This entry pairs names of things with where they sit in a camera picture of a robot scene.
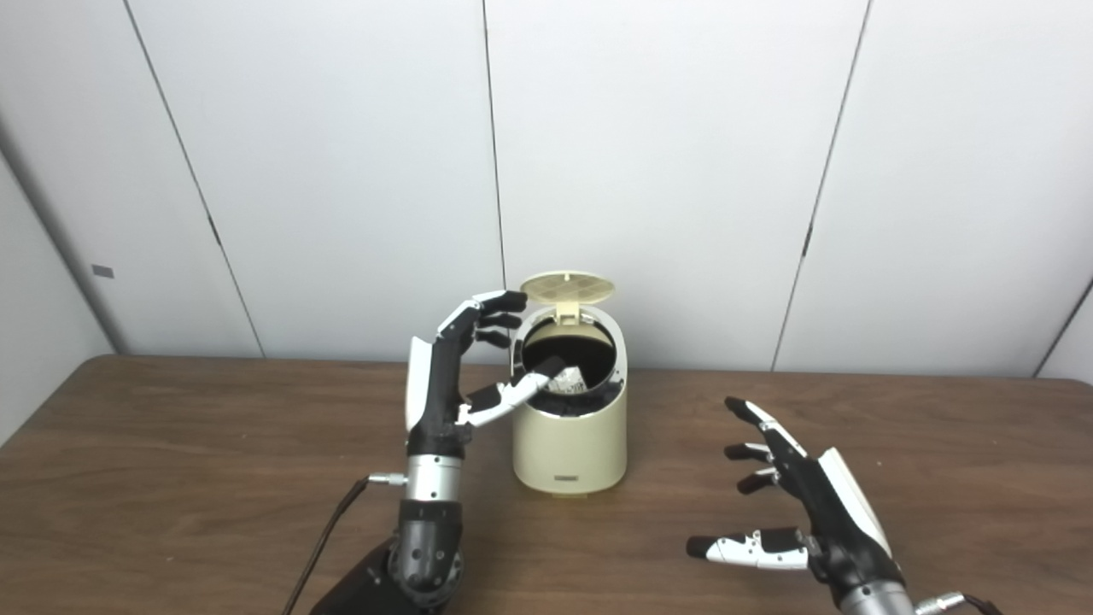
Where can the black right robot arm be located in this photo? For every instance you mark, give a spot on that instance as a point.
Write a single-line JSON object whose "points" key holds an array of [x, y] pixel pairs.
{"points": [[879, 602]]}

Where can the cream round bin lid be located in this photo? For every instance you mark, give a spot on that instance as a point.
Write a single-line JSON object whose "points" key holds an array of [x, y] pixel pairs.
{"points": [[568, 286]]}

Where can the cream-colored bin body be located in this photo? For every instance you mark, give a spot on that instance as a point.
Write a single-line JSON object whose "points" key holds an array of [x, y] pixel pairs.
{"points": [[568, 453]]}

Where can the black bin liner bag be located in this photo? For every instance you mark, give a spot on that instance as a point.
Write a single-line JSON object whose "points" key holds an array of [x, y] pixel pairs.
{"points": [[555, 346]]}

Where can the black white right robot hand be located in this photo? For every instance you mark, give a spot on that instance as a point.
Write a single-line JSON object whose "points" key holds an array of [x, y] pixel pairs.
{"points": [[837, 521]]}

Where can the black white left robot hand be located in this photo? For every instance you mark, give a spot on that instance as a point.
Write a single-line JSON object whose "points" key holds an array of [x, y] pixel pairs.
{"points": [[435, 393]]}

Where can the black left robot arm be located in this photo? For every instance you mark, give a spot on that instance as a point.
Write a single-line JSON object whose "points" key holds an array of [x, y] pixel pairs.
{"points": [[431, 530]]}

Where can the white green milk carton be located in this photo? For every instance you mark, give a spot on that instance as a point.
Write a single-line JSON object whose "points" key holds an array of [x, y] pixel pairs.
{"points": [[570, 380]]}

